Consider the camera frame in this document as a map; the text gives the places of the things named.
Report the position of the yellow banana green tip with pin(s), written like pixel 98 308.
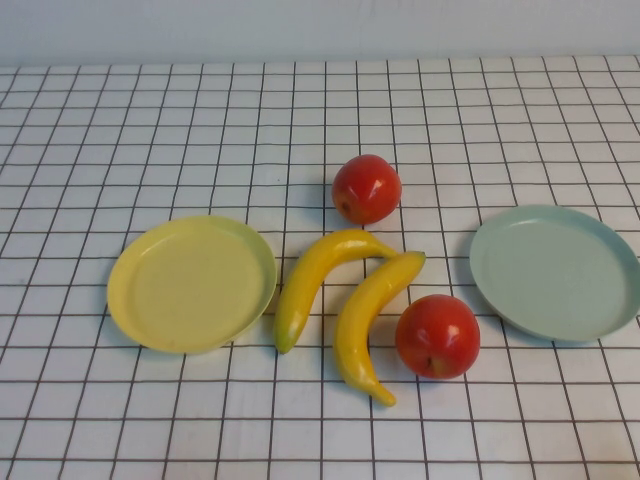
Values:
pixel 305 280

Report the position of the red apple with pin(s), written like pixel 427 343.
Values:
pixel 437 335
pixel 366 188

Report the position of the yellow round plate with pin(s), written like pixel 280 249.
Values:
pixel 190 290

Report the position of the pale green round plate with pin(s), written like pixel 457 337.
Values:
pixel 555 275

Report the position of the white grid-pattern tablecloth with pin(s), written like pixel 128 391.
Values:
pixel 200 125

